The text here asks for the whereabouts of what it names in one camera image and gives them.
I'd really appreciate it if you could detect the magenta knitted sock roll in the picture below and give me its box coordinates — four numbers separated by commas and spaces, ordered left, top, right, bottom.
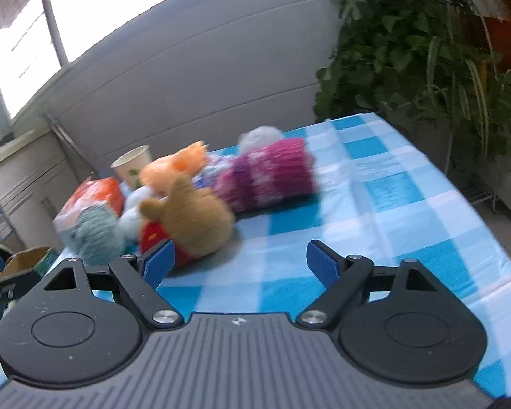
213, 138, 318, 213

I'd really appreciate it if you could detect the white cabinet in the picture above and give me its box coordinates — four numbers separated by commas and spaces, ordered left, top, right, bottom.
0, 128, 81, 251

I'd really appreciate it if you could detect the white fluffy soft ball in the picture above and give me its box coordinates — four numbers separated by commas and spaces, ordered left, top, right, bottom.
238, 126, 284, 154

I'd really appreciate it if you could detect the blue white checkered tablecloth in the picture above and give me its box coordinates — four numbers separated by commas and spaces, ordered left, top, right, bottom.
0, 112, 511, 399

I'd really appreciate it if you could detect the orange plush toy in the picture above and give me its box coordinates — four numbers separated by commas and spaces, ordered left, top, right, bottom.
140, 140, 208, 195

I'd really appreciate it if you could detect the tissue pack orange white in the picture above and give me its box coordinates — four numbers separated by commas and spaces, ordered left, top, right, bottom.
53, 176, 124, 248

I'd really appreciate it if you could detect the green potted plant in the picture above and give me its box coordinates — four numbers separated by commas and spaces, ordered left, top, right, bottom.
314, 0, 511, 166

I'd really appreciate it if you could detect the grey mop pole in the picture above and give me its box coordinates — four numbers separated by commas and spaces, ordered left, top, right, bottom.
40, 113, 97, 182

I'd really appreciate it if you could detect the paper cup green print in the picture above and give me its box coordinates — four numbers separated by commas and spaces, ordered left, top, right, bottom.
110, 145, 152, 190

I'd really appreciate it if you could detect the brown teddy bear red shirt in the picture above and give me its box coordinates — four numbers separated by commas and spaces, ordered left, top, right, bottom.
138, 176, 235, 269

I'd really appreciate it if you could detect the cardboard box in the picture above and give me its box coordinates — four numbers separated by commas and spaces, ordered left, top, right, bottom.
0, 246, 59, 281

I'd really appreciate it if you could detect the teal knitted soft item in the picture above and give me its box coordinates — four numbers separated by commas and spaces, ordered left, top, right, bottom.
72, 203, 126, 266

